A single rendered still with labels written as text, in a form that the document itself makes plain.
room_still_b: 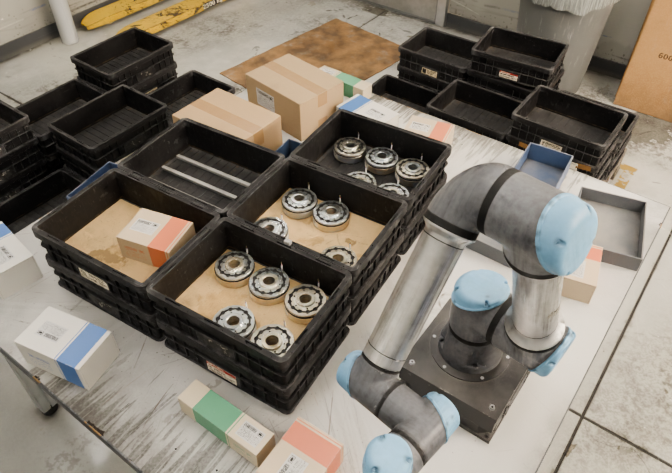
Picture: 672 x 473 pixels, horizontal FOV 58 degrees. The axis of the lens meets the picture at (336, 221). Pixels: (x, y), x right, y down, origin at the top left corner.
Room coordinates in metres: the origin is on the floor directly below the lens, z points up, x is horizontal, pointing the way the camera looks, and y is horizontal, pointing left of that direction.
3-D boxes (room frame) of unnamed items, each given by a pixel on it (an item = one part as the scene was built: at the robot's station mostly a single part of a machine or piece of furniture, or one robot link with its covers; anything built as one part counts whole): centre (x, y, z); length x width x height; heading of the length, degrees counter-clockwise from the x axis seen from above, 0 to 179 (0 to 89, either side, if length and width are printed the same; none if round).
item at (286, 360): (0.95, 0.20, 0.92); 0.40 x 0.30 x 0.02; 59
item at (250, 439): (0.70, 0.25, 0.73); 0.24 x 0.06 x 0.06; 55
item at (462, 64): (2.97, -0.57, 0.31); 0.40 x 0.30 x 0.34; 54
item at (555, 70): (2.74, -0.90, 0.37); 0.42 x 0.34 x 0.46; 54
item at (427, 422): (0.52, -0.14, 1.07); 0.11 x 0.11 x 0.08; 45
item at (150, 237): (1.16, 0.48, 0.87); 0.16 x 0.12 x 0.07; 69
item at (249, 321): (0.89, 0.24, 0.86); 0.10 x 0.10 x 0.01
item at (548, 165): (1.61, -0.69, 0.74); 0.20 x 0.15 x 0.07; 148
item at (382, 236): (1.21, 0.05, 0.92); 0.40 x 0.30 x 0.02; 59
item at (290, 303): (0.95, 0.07, 0.86); 0.10 x 0.10 x 0.01
